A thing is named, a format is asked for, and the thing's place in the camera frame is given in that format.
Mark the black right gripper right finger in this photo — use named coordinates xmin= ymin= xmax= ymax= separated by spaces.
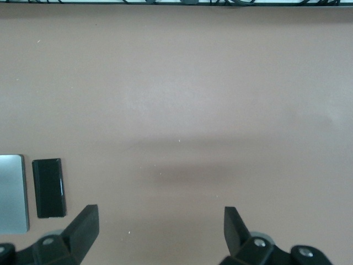
xmin=223 ymin=206 xmax=332 ymax=265

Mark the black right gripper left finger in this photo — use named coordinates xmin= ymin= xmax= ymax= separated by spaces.
xmin=0 ymin=204 xmax=100 ymax=265

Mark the black smartphone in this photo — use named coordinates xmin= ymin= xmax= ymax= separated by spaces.
xmin=31 ymin=157 xmax=68 ymax=219

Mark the silver metal plate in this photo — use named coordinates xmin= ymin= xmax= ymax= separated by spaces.
xmin=0 ymin=154 xmax=30 ymax=236

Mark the black cable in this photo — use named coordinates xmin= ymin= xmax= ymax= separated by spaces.
xmin=288 ymin=0 xmax=344 ymax=8

